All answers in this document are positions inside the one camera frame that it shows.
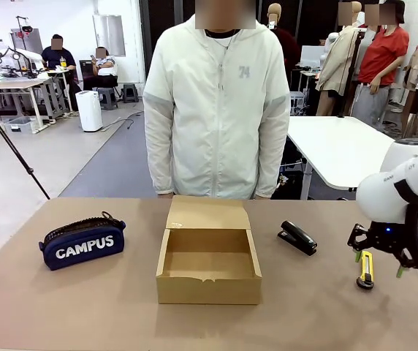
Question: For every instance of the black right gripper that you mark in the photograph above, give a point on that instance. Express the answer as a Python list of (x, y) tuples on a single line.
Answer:
[(388, 237)]

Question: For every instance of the yellow utility knife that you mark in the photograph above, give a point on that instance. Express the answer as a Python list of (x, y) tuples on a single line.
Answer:
[(367, 267)]

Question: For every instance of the black stapler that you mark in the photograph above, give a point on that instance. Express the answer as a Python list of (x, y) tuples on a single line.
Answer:
[(298, 237)]

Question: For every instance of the brown cardboard box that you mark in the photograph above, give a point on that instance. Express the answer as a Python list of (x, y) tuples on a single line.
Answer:
[(209, 289)]

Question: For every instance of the navy CAMPUS pencil case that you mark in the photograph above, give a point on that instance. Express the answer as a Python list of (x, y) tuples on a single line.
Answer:
[(81, 248)]

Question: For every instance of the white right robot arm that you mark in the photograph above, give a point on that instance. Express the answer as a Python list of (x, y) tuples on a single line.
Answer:
[(380, 197)]

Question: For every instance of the person's left forearm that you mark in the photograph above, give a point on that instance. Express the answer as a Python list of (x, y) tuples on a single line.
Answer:
[(273, 157)]

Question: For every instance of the person's right forearm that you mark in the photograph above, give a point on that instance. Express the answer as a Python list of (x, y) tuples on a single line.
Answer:
[(159, 157)]

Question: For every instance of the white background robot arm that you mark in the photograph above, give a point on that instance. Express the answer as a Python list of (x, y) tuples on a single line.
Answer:
[(30, 55)]

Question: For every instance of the person's left hand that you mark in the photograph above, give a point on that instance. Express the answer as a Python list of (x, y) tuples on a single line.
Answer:
[(264, 197)]

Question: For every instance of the person's right hand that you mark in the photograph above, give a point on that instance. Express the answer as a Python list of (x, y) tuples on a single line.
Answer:
[(165, 195)]

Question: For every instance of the white table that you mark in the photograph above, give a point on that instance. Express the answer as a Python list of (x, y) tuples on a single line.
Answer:
[(333, 150)]

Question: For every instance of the white plastic crate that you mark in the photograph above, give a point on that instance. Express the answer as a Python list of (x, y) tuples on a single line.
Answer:
[(297, 102)]

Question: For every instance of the mannequin with beige coat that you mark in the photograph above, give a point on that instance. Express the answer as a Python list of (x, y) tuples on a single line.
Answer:
[(337, 62)]

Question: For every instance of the person in red shirt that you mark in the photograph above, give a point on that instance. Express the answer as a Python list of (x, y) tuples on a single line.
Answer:
[(380, 55)]

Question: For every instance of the person in white jacket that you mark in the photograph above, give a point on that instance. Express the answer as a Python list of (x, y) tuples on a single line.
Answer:
[(212, 128)]

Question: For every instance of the mannequin with dark clothes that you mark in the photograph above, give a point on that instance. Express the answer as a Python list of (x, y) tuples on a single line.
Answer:
[(285, 47)]

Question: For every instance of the grey plastic stool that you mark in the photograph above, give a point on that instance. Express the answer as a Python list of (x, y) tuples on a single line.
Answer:
[(130, 93), (107, 98)]

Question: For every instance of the white air purifier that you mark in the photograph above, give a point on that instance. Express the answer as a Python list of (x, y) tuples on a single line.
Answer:
[(89, 113)]

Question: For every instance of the seated person striped shirt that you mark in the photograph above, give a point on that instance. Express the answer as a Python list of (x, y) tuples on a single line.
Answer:
[(103, 67)]

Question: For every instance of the seated person dark shirt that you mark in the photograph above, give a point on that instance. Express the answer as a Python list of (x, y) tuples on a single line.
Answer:
[(57, 56)]

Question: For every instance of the clear plastic storage bin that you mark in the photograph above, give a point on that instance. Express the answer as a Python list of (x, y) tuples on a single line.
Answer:
[(19, 125)]

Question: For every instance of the black tripod leg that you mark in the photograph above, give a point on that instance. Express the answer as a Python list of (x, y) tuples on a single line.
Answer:
[(11, 145)]

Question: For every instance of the wooden desk white legs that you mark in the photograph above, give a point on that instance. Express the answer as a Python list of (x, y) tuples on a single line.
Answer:
[(8, 84)]

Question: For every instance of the white wall board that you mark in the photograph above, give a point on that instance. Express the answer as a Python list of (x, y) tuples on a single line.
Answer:
[(108, 34)]

